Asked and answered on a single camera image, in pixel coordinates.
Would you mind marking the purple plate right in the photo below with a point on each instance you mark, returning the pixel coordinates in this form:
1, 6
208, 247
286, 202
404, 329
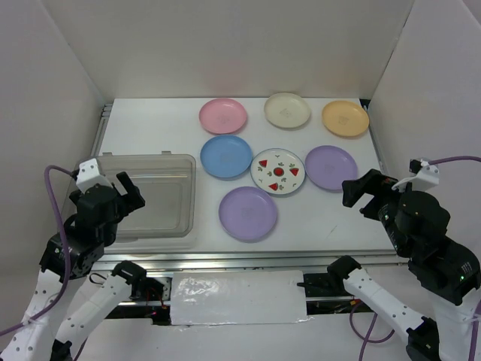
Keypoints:
328, 167

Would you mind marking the purple plate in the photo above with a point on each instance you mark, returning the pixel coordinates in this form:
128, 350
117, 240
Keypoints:
247, 214
328, 167

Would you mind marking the aluminium frame rail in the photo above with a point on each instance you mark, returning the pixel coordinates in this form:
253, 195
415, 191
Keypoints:
313, 228

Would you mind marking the pink plastic plate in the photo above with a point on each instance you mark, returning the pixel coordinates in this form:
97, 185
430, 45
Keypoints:
222, 116

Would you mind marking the clear plastic bin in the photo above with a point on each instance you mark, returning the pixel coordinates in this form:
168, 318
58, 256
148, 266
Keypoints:
167, 183

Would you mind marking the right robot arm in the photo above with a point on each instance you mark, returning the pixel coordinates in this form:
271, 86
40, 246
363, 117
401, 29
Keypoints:
451, 276

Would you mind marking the purple plate front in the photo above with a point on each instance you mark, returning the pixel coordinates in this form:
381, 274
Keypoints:
247, 214

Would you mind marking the watermelon pattern ceramic plate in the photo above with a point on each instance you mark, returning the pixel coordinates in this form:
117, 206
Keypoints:
277, 171

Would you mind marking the orange plastic plate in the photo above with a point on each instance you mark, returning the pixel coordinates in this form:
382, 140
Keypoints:
345, 119

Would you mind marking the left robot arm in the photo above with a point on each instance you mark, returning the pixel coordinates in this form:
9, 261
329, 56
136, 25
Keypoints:
46, 331

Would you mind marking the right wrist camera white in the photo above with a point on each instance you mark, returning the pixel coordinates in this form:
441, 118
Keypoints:
424, 176

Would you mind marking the cream plastic plate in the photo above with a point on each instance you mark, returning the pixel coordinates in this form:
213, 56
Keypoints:
287, 111

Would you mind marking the blue plastic plate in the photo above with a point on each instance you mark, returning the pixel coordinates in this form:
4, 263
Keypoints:
226, 156

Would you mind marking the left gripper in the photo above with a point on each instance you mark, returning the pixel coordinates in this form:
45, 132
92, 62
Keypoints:
133, 198

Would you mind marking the white foil tape sheet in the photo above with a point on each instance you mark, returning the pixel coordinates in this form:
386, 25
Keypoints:
245, 298

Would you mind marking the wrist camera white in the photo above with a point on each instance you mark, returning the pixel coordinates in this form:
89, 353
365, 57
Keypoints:
89, 171
424, 176

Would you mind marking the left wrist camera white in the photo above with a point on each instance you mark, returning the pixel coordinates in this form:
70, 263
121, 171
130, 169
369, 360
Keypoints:
89, 171

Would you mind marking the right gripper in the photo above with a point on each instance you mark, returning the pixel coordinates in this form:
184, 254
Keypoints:
371, 180

